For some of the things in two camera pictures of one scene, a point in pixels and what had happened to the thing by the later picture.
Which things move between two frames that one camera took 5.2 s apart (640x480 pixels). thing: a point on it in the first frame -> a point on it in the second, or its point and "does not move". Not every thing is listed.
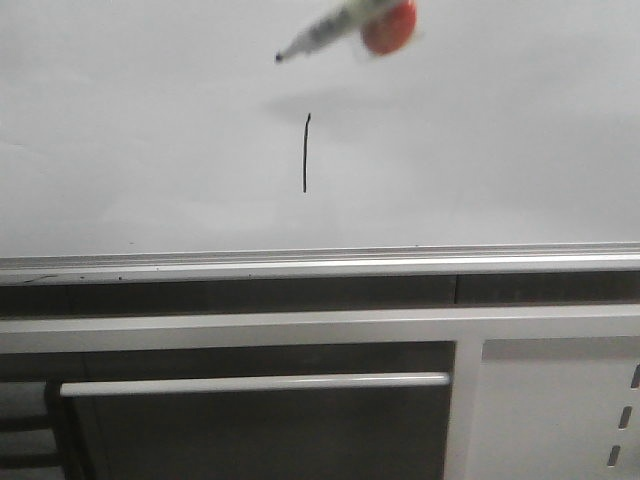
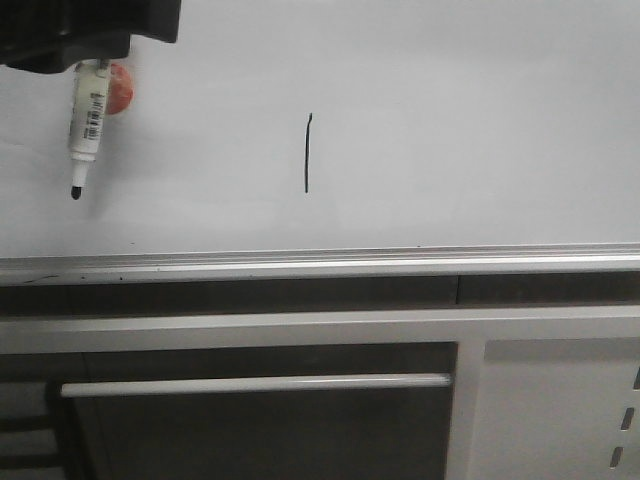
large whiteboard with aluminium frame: [161, 140] does not move
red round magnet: [391, 29] -> [120, 92]
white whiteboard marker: [347, 18] -> [90, 93]
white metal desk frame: [537, 393] does not move
